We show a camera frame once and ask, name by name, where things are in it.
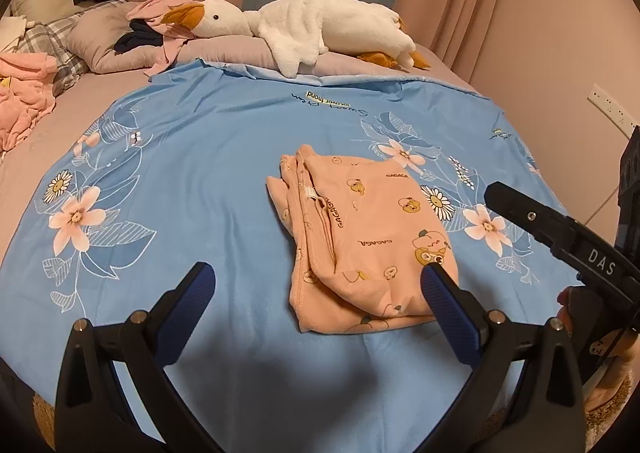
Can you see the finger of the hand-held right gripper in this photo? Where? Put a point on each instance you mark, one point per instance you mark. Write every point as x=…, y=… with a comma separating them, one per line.
x=520, y=210

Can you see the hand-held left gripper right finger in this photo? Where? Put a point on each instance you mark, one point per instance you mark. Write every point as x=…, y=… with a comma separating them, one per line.
x=450, y=313

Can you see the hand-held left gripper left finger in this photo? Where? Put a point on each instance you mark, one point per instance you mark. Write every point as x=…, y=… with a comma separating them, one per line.
x=185, y=313

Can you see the peach printed baby shirt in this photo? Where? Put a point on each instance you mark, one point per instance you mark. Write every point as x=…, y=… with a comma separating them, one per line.
x=370, y=243

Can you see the person's right forearm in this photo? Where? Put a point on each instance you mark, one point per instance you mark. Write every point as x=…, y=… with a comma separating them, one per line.
x=617, y=378

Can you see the person's right hand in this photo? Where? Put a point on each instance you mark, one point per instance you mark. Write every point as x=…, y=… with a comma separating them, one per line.
x=564, y=308

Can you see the blue floral blanket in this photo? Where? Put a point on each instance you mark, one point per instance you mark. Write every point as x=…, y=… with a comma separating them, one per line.
x=200, y=158

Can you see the long mauve pillow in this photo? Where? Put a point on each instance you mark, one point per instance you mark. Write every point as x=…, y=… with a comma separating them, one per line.
x=225, y=50

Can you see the pink quilted blanket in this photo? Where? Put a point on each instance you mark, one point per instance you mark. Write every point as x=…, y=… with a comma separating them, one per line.
x=20, y=103

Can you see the white goose plush toy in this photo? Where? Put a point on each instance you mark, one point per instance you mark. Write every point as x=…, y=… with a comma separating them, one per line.
x=320, y=25

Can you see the dark navy garment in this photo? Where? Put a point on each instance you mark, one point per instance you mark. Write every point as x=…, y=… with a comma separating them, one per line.
x=137, y=38

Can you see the grey plaid pillow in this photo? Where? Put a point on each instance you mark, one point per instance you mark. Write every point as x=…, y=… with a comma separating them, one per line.
x=55, y=45

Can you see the pink crumpled garment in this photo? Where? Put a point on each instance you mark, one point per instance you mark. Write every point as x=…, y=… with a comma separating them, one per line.
x=155, y=8

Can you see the white folded cloth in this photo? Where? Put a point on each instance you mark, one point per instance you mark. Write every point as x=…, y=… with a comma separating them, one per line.
x=12, y=33

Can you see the beige pillow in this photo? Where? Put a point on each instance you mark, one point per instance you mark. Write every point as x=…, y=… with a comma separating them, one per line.
x=42, y=0

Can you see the white wall power strip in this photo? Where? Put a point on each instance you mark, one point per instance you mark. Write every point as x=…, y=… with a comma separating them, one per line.
x=612, y=105

